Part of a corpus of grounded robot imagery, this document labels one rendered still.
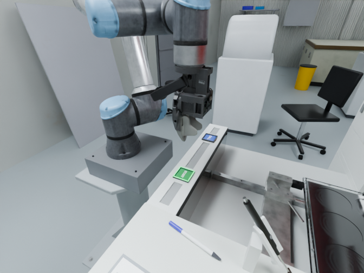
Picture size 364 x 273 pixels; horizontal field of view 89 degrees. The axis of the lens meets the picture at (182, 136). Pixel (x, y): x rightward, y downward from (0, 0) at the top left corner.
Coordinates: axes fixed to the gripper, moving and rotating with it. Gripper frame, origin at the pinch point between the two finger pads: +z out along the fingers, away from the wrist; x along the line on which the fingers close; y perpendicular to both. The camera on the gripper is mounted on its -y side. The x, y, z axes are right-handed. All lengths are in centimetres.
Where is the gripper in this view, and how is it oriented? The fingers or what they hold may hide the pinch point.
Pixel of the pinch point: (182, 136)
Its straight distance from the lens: 54.4
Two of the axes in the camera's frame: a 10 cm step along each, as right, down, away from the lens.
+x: 4.4, -4.6, 7.7
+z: 0.0, 8.6, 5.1
